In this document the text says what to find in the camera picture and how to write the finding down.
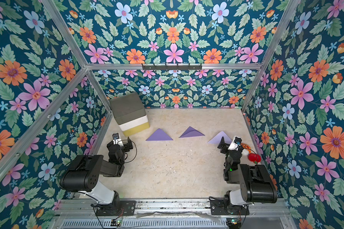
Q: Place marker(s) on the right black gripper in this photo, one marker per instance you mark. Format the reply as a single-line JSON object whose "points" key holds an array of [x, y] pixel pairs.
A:
{"points": [[226, 146]]}

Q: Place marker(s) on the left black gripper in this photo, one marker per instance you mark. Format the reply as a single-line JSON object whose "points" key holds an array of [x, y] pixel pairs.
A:
{"points": [[125, 147]]}

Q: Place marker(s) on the pale purple paper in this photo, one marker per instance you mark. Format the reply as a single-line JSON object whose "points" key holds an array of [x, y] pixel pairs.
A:
{"points": [[217, 139]]}

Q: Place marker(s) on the purple square paper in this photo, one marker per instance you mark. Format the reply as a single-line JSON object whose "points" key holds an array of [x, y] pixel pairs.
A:
{"points": [[191, 132], [159, 135]]}

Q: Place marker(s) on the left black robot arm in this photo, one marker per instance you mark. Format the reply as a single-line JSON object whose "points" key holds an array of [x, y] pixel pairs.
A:
{"points": [[82, 175]]}

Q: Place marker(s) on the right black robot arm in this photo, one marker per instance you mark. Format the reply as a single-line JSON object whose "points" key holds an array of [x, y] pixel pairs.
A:
{"points": [[256, 186]]}

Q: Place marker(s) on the orange white plush toy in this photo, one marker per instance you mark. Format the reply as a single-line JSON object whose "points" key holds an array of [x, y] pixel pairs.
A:
{"points": [[246, 149]]}

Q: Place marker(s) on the red plush toy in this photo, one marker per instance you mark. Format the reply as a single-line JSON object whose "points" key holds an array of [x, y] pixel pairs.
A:
{"points": [[255, 158]]}

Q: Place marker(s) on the grey white yellow block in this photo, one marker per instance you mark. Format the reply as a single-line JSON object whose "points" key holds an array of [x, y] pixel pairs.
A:
{"points": [[129, 113]]}

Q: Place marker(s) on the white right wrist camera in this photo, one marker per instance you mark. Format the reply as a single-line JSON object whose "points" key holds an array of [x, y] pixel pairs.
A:
{"points": [[236, 142]]}

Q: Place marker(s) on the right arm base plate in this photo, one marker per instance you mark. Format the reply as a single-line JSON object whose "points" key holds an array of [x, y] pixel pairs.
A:
{"points": [[222, 206]]}

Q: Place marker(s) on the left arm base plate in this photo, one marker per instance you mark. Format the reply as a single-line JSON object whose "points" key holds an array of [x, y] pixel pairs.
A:
{"points": [[120, 207]]}

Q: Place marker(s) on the black hook rail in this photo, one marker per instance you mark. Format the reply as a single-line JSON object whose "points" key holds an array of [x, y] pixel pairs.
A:
{"points": [[167, 67]]}

